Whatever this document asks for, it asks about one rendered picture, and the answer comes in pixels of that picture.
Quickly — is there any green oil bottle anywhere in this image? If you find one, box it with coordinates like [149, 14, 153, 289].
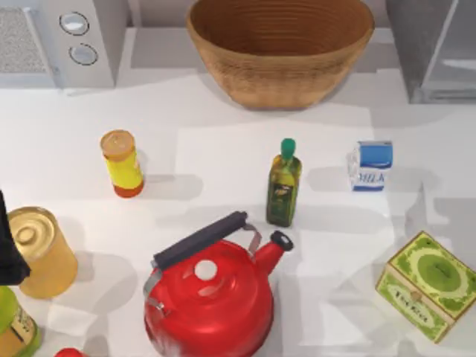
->
[265, 138, 303, 228]

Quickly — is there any yellow and orange canister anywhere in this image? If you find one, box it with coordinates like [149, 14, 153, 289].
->
[99, 129, 145, 199]

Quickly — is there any red kettle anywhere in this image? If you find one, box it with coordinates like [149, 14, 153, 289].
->
[143, 210, 295, 357]

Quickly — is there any woven brown basket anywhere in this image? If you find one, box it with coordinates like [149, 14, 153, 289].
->
[185, 0, 375, 111]

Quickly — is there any blue and white milk carton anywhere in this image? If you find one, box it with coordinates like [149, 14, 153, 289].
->
[347, 140, 394, 193]

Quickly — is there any gold tin can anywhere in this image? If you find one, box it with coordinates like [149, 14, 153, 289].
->
[7, 206, 79, 300]

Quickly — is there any green tea box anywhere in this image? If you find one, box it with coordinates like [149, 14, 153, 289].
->
[374, 230, 476, 344]

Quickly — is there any pale microwave oven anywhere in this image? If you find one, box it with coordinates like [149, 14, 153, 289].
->
[0, 0, 129, 89]

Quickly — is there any grey cabinet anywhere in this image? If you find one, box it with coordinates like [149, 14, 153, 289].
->
[385, 0, 476, 105]

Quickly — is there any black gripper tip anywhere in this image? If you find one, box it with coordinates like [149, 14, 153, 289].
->
[0, 190, 31, 287]

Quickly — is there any small red object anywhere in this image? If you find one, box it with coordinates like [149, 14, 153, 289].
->
[54, 347, 89, 357]

